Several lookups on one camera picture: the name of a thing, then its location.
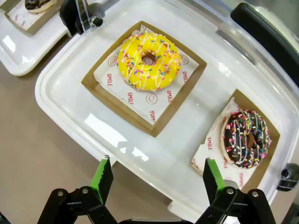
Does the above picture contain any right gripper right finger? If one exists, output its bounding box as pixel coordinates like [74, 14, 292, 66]
[195, 157, 278, 224]

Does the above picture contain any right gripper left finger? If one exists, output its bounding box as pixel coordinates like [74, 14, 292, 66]
[37, 155, 119, 224]

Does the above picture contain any brown cardboard donut tray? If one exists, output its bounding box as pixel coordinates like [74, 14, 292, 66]
[190, 88, 281, 189]
[81, 20, 208, 138]
[4, 0, 62, 36]

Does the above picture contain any white smile print paper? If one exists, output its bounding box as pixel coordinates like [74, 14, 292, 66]
[6, 7, 51, 32]
[93, 24, 196, 123]
[191, 97, 248, 189]

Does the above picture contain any chocolate drizzled donut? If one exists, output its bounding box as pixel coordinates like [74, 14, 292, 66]
[24, 0, 57, 14]

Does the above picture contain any chocolate rainbow sprinkle donut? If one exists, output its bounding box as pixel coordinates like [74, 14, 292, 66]
[221, 109, 271, 169]

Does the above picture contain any yellow sprinkled donut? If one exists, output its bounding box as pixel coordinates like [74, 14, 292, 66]
[117, 30, 182, 91]

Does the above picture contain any black lid hinge knob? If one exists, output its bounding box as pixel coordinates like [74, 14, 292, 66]
[87, 2, 105, 28]
[59, 0, 81, 35]
[276, 163, 299, 192]

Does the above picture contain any white display tray base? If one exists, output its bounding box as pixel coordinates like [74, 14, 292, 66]
[0, 0, 73, 77]
[34, 0, 299, 224]

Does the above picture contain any clear plastic display lid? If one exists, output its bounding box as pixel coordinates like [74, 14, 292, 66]
[163, 0, 299, 164]

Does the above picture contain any black lid handle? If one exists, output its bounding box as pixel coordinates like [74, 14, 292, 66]
[230, 2, 299, 80]

